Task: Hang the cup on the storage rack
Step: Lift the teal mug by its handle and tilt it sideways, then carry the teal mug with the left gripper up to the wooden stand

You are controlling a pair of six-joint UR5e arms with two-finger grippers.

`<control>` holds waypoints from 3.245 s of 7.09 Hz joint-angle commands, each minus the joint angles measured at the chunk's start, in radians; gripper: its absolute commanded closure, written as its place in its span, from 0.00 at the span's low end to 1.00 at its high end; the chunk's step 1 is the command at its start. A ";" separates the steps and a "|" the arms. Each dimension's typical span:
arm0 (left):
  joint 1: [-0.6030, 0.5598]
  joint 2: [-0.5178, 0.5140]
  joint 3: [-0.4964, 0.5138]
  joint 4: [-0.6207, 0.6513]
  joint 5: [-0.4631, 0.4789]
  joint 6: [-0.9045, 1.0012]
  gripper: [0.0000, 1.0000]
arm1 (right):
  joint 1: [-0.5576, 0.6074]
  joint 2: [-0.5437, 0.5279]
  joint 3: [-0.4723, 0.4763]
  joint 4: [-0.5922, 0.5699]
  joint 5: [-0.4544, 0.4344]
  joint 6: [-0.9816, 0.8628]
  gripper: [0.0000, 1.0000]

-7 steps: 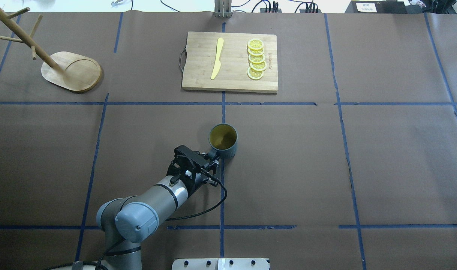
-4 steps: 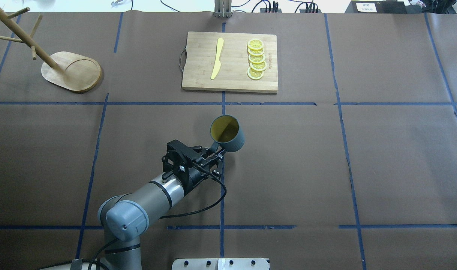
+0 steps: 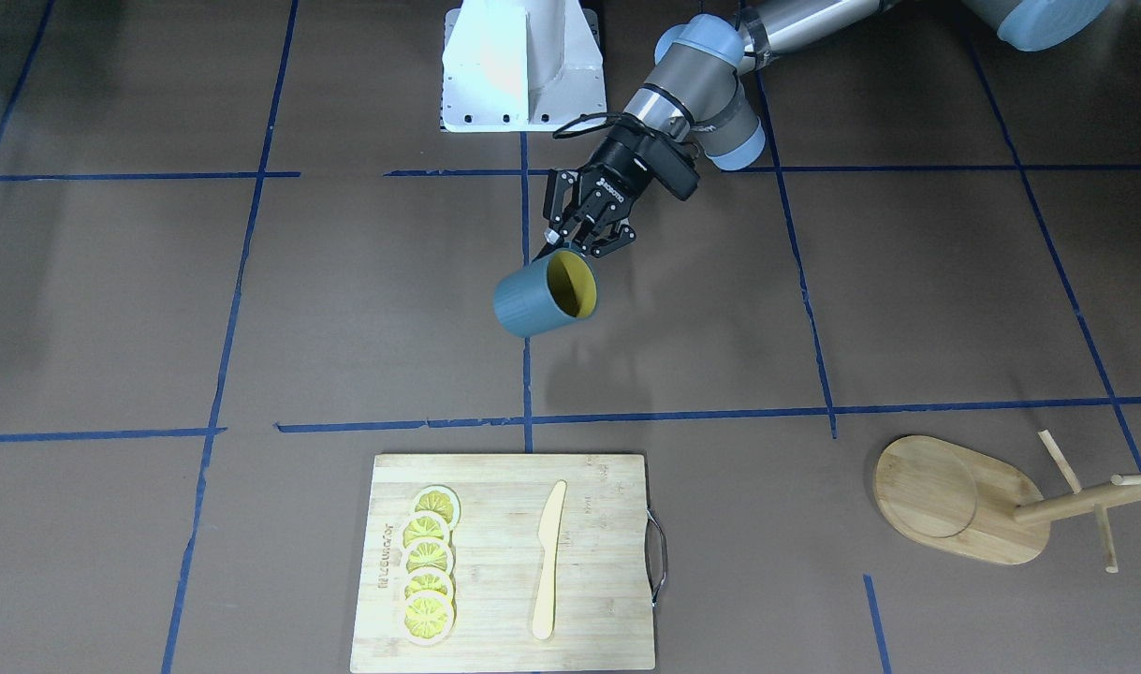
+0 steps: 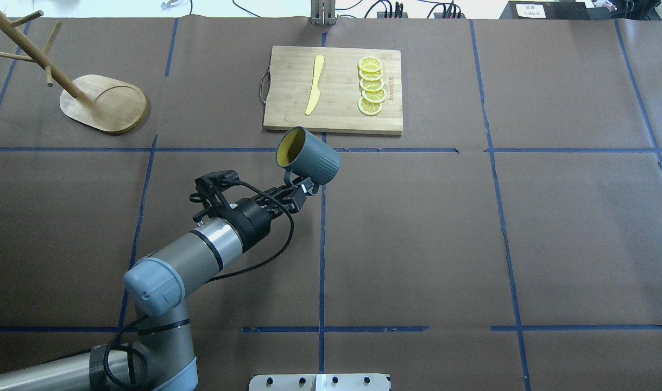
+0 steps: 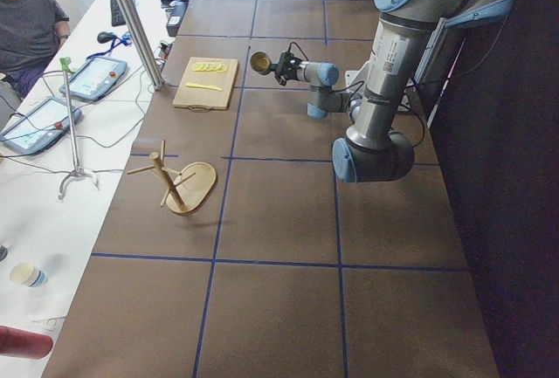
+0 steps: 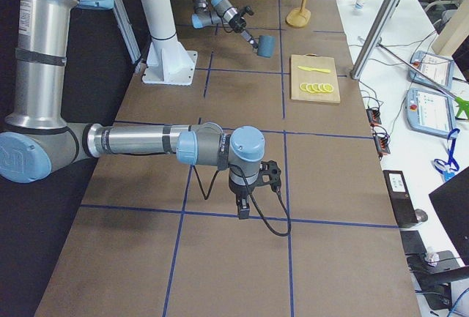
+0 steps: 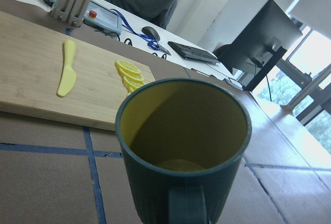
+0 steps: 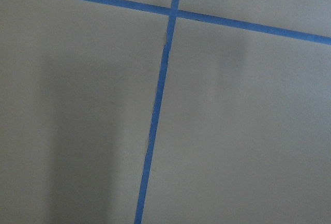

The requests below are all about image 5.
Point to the dark teal mug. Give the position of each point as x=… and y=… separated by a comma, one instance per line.
x=261, y=63

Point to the aluminium frame post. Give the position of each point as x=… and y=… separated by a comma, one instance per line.
x=141, y=43

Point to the yellow plastic knife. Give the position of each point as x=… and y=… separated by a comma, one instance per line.
x=202, y=86

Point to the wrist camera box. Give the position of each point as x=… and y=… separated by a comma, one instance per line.
x=288, y=58

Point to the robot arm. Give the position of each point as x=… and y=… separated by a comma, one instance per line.
x=371, y=151

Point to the black computer mouse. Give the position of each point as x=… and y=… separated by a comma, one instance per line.
x=105, y=36

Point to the teach pendant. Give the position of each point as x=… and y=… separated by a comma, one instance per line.
x=96, y=77
x=41, y=128

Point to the seated person grey shirt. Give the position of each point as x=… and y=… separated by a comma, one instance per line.
x=32, y=32

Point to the lemon slice one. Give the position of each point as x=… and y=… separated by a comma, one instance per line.
x=199, y=66

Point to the paper cup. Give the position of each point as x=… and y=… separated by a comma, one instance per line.
x=28, y=275

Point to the teach pendant far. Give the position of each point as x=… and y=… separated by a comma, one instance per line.
x=96, y=77

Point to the black keyboard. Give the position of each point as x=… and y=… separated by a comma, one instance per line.
x=117, y=17

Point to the teach pendant near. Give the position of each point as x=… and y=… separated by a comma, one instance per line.
x=41, y=128

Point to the red bottle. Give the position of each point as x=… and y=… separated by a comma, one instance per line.
x=24, y=344

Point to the reacher grabber tool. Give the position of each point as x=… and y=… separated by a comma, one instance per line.
x=78, y=172

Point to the black box device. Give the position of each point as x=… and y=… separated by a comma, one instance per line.
x=175, y=17

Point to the bamboo cutting board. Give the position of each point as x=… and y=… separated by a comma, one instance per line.
x=206, y=99

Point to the wooden cup storage rack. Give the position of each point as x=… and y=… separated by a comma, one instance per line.
x=185, y=189

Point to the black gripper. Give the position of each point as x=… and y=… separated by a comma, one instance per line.
x=292, y=70

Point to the white camera pole mount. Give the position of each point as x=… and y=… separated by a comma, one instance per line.
x=354, y=81

